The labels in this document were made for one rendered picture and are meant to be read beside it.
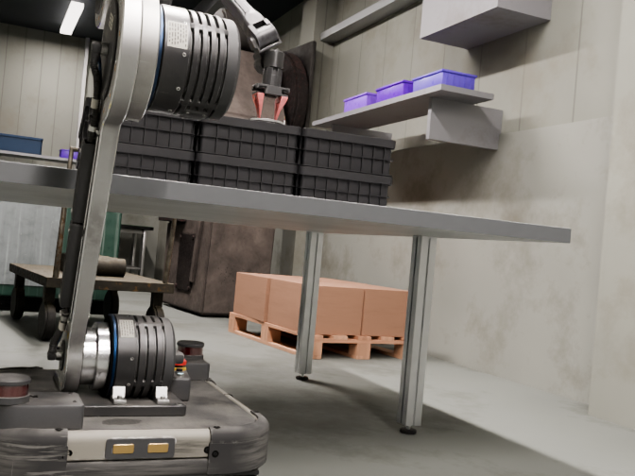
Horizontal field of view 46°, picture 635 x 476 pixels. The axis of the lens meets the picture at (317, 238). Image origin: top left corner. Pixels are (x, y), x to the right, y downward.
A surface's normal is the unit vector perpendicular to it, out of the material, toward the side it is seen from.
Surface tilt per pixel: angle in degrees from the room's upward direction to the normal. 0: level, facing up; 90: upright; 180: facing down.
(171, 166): 90
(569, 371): 90
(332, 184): 90
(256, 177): 90
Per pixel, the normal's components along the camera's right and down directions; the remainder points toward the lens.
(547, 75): -0.91, -0.09
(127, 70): 0.32, 0.45
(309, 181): 0.33, 0.01
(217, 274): 0.51, 0.07
